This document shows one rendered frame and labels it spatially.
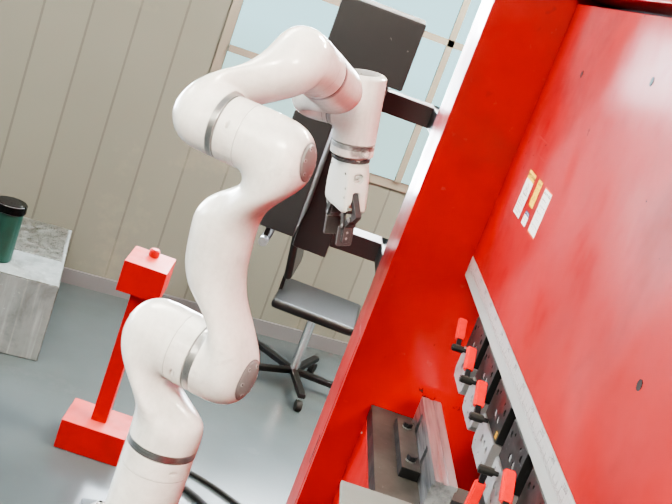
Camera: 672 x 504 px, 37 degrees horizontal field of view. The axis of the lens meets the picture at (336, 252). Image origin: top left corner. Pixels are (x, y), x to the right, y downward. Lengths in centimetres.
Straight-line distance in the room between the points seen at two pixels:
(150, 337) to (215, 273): 17
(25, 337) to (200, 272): 306
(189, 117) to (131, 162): 384
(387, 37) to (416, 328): 84
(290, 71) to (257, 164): 16
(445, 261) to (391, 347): 30
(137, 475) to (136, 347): 22
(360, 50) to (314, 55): 139
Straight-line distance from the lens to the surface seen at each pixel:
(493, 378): 224
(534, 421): 189
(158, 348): 163
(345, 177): 189
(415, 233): 284
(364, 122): 186
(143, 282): 369
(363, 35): 290
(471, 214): 284
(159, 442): 168
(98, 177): 534
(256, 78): 150
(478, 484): 199
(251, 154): 143
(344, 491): 222
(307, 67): 151
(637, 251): 170
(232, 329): 158
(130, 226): 541
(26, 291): 448
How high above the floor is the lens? 202
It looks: 15 degrees down
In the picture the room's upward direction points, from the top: 21 degrees clockwise
